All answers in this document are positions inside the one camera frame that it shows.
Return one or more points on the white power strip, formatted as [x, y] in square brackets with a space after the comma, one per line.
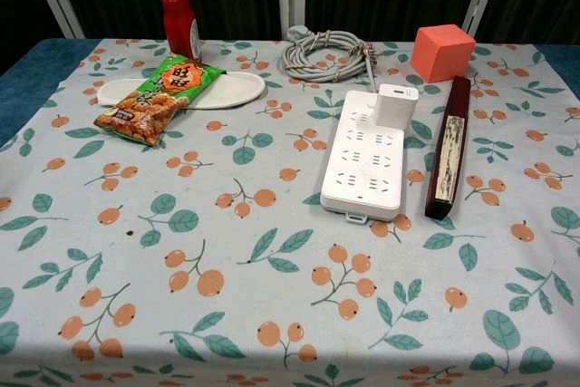
[362, 178]

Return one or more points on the white charger adapter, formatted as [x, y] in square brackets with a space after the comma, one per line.
[394, 106]

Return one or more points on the white flat slipper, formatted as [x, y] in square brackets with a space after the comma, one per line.
[235, 88]

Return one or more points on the floral white tablecloth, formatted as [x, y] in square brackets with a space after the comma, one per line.
[272, 269]

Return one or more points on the green snack bag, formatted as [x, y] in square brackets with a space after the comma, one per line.
[149, 101]

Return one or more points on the dark wooden long box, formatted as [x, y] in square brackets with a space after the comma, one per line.
[446, 156]

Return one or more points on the red ketchup squeeze bottle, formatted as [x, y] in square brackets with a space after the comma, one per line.
[179, 20]

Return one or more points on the orange cube block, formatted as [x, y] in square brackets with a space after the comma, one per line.
[439, 51]

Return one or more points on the blue table cover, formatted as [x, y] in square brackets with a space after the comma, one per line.
[27, 79]

